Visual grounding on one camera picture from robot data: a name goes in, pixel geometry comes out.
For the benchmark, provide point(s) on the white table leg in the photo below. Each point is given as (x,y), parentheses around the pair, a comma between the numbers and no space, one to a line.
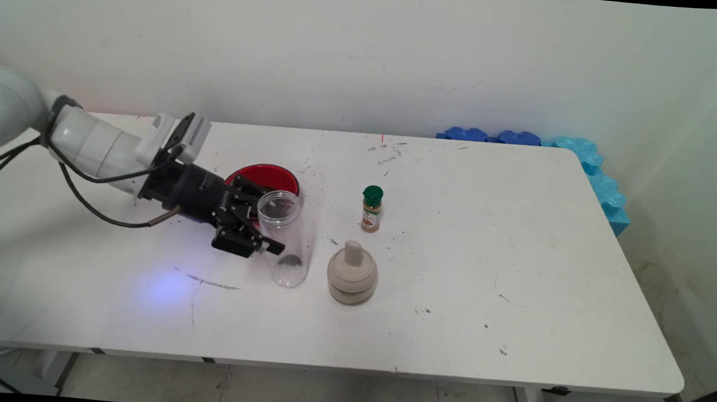
(66,370)

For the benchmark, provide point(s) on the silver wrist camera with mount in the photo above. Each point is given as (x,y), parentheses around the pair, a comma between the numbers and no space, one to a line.
(196,133)

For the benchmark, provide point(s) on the clear plastic jar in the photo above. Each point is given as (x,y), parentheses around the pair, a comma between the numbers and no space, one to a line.
(289,246)

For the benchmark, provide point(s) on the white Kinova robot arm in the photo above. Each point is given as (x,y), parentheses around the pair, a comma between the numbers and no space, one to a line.
(91,141)

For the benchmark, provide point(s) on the red plastic bowl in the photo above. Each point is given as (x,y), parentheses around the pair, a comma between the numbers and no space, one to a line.
(272,176)

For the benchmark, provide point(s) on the spice bottle green cap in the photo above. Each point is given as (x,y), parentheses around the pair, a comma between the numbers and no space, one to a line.
(371,214)

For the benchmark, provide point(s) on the light blue foam mat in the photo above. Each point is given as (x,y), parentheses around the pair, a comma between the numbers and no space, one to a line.
(605,193)

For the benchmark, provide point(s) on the beige stone pestle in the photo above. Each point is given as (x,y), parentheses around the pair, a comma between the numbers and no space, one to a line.
(353,254)

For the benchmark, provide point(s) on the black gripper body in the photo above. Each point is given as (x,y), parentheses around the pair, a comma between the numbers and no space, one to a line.
(195,193)

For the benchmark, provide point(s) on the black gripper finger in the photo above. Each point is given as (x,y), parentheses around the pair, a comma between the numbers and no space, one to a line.
(236,241)
(244,187)

